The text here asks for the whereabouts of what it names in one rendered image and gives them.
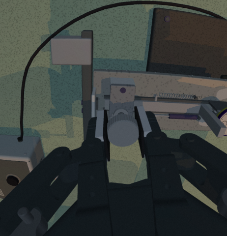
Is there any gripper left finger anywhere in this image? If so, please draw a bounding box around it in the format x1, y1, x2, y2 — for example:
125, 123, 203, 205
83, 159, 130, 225
0, 109, 111, 236

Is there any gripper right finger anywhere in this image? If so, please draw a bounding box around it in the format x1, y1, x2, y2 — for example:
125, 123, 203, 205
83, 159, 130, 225
134, 106, 227, 222

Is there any grey knurled thumb-knob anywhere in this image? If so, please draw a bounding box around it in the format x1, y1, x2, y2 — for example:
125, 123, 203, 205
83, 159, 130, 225
107, 114, 140, 148

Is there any grey sprung jaw bar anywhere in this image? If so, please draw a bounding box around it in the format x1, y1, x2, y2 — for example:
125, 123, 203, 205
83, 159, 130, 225
199, 103, 227, 138

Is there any grey carriage block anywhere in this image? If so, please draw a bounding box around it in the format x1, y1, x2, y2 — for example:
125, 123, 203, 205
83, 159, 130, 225
101, 77, 137, 118

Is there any purple guide rod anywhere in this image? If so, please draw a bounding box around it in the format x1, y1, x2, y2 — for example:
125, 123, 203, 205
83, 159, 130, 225
168, 113, 199, 120

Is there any steel coil spring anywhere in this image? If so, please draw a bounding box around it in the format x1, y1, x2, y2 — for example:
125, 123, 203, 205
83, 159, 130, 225
158, 92, 198, 100

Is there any grey sensor box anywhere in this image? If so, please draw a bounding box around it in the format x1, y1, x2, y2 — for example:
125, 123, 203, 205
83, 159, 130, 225
0, 134, 44, 199

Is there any dark fixed jaw block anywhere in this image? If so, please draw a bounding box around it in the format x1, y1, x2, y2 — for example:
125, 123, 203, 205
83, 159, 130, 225
208, 100, 227, 114

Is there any white round pad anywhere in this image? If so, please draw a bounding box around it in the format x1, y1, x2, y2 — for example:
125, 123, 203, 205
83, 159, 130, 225
216, 88, 227, 101

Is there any light grey square plate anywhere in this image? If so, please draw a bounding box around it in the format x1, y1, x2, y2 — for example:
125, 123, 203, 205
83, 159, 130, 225
50, 35, 93, 66

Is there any dark brown display unit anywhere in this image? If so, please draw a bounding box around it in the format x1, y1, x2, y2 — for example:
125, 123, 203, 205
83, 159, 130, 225
146, 7, 227, 80

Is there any beige holder base plate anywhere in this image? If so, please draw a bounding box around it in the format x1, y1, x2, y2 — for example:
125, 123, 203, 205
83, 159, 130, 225
91, 69, 227, 132

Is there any dark brown upright post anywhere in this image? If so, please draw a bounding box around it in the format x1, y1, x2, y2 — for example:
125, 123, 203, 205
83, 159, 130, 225
81, 30, 94, 141

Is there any black cable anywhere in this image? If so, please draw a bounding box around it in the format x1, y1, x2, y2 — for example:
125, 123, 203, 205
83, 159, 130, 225
17, 0, 227, 143

